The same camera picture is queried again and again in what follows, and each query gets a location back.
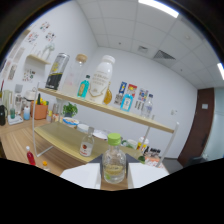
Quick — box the glass jar cork lid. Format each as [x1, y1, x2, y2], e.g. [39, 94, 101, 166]
[63, 53, 88, 96]

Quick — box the green potted plant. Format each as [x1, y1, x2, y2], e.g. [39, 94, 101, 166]
[62, 102, 79, 118]

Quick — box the red wall poster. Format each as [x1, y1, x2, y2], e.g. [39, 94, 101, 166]
[127, 83, 138, 98]

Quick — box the clear bottle red label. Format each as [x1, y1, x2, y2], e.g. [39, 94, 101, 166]
[79, 126, 95, 158]

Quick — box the black kettle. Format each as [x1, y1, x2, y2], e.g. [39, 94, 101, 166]
[0, 104, 8, 127]

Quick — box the two-tier wooden shelf rack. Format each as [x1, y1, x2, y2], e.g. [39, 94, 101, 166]
[31, 81, 181, 168]

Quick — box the brown door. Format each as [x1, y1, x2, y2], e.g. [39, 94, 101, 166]
[177, 87, 215, 168]

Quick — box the colourful wall sticker sheet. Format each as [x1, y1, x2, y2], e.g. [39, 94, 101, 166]
[22, 68, 36, 83]

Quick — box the orange storage basket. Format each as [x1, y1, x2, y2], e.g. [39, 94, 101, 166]
[30, 100, 49, 120]

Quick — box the large white bottle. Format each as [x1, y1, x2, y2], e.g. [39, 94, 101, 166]
[88, 54, 116, 104]

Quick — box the teal small bottle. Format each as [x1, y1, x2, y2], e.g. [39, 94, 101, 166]
[77, 74, 91, 99]

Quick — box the blue rim bowl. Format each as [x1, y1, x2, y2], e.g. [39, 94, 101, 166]
[62, 116, 80, 129]

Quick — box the black armchair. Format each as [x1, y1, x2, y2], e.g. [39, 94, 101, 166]
[186, 156, 209, 167]

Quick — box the amber round bottle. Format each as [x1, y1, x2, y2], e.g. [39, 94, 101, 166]
[103, 81, 114, 106]

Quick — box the red liquid small bottle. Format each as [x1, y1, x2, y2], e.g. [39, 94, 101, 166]
[25, 145, 37, 167]

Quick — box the colourful wall poster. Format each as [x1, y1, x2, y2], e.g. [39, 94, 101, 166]
[138, 88, 149, 102]

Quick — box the clear small bottle dark cap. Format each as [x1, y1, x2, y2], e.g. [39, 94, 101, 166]
[142, 93, 155, 119]

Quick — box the square ceiling diffuser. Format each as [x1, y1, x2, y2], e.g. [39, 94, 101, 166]
[137, 45, 149, 54]

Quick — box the patterned wide bowl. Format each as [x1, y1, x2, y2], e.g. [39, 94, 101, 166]
[92, 129, 109, 140]

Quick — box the ceiling light panel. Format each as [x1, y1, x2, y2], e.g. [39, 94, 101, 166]
[138, 0, 179, 18]
[217, 62, 224, 81]

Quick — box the orange cap clear bottle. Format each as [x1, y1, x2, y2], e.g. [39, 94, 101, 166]
[41, 160, 51, 173]

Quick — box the white figurine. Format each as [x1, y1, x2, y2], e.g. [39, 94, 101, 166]
[41, 43, 56, 62]

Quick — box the white kitchen scale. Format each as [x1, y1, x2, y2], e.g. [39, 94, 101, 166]
[7, 114, 24, 126]

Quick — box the ceiling air vent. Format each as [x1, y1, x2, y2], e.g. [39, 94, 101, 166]
[153, 49, 176, 62]

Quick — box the green cap clear bottle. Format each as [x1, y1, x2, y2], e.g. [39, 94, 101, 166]
[101, 132, 128, 185]

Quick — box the light blue small bottle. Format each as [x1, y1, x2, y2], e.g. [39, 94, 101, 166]
[120, 90, 134, 113]

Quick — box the white bowl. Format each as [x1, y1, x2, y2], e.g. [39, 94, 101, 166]
[77, 123, 90, 133]

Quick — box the blue wall poster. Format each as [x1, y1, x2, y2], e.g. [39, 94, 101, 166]
[119, 81, 128, 95]

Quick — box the wooden wall shelf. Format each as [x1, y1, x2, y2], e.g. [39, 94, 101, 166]
[26, 54, 52, 66]

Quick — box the orange printed menu sheet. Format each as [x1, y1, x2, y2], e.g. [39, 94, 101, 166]
[145, 155, 165, 168]

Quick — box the black tall drink can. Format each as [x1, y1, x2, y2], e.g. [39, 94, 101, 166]
[44, 52, 70, 91]

